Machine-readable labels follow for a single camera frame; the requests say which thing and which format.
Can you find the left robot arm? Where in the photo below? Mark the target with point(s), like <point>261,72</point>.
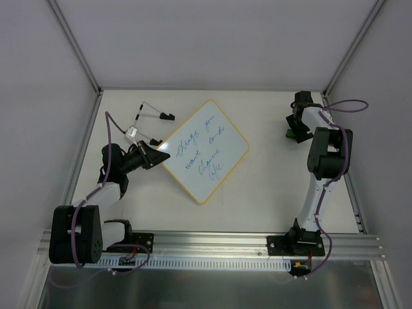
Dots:
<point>81,232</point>

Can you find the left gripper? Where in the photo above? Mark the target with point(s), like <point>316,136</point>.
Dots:
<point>145,156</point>

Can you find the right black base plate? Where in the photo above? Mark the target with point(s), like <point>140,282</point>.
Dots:
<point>283,246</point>

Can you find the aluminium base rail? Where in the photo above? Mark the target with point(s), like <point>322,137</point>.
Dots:
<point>254,245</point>

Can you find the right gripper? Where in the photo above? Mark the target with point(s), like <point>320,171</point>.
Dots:
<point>296,127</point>

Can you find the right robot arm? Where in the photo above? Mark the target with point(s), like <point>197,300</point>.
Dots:
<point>328,161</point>

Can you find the yellow framed whiteboard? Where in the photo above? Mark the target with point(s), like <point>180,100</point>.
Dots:
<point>203,151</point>

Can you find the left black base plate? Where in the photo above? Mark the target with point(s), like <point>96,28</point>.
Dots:
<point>138,238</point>

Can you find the green whiteboard eraser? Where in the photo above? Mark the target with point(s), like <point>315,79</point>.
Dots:
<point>290,134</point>

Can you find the white slotted cable duct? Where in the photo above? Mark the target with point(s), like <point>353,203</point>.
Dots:
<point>194,263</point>

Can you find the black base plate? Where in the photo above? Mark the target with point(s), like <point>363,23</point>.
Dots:
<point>283,246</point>
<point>138,238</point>

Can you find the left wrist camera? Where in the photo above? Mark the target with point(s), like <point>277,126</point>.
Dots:
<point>132,134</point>

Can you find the whiteboard wire stand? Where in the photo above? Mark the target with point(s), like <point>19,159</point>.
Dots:
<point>159,115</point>

